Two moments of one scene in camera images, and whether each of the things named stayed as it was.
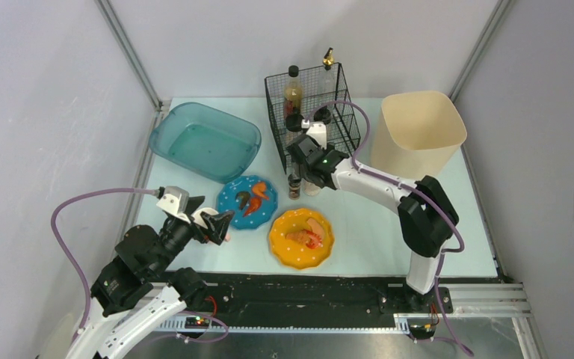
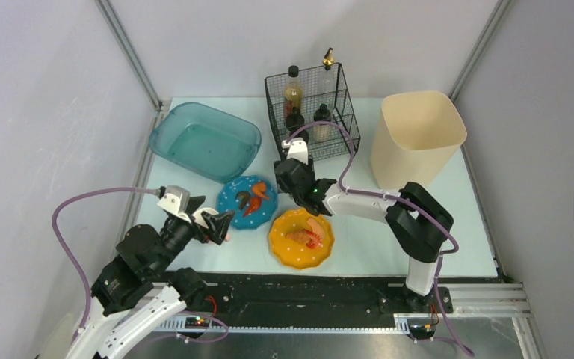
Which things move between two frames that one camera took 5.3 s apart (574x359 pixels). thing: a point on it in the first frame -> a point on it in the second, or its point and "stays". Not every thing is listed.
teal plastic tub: x=211 y=144 stays
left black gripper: x=205 y=223 stays
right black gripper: x=305 y=150 -> x=289 y=174
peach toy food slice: x=316 y=227 stays
